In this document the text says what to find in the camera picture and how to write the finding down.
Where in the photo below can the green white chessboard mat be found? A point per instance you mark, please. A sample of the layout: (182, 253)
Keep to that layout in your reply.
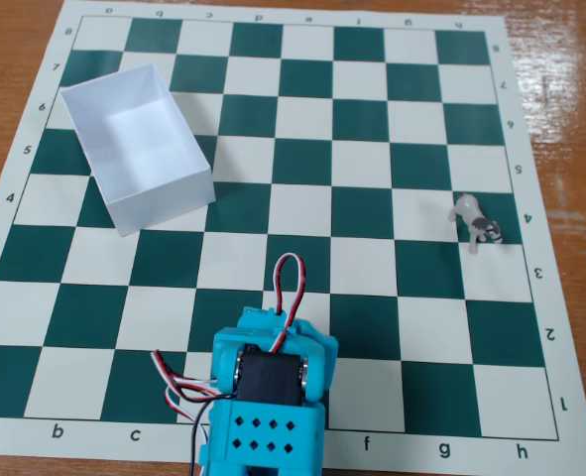
(302, 163)

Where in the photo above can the white open plastic box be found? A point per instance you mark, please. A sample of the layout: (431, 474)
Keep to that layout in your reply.
(139, 144)

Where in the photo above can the small white grey toy horse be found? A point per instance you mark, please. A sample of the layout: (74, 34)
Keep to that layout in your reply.
(473, 218)

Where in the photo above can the blue printed robot arm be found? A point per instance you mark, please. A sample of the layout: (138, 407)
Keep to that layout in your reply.
(268, 436)

